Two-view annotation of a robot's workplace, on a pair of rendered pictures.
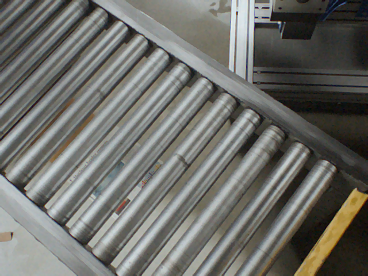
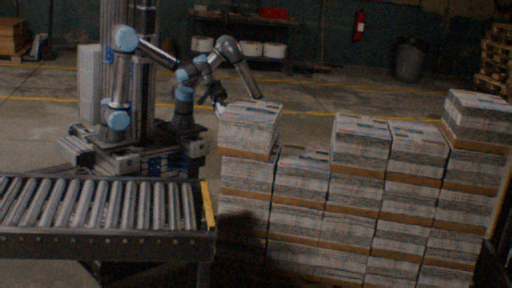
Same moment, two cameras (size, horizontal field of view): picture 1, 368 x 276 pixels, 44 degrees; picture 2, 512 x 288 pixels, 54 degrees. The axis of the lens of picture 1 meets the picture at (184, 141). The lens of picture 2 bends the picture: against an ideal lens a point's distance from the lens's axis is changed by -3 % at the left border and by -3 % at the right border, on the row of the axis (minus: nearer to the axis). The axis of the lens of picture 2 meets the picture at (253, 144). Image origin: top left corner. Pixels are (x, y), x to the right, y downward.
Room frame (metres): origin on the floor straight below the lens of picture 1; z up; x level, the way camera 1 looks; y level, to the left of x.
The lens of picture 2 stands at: (-1.16, 1.52, 1.86)
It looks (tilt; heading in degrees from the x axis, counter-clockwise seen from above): 20 degrees down; 300
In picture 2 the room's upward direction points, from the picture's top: 6 degrees clockwise
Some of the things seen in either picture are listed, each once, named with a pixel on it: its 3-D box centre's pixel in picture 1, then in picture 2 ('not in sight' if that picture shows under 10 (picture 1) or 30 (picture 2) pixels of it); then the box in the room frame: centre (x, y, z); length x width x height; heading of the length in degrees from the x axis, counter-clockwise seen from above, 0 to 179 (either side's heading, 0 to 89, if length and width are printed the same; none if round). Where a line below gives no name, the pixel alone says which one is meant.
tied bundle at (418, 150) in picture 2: not in sight; (412, 152); (-0.58, -1.22, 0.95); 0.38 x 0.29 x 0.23; 113
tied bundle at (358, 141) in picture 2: not in sight; (358, 144); (-0.30, -1.10, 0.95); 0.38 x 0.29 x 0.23; 115
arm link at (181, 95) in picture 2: not in sight; (184, 99); (0.75, -0.89, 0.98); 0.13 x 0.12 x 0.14; 139
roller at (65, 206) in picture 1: (123, 140); (98, 206); (0.37, 0.13, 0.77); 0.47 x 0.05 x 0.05; 132
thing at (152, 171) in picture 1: (118, 172); not in sight; (0.55, 0.28, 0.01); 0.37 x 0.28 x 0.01; 42
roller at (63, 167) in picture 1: (102, 124); (83, 206); (0.42, 0.18, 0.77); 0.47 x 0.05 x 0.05; 132
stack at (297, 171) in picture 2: not in sight; (319, 225); (-0.19, -1.04, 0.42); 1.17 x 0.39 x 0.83; 24
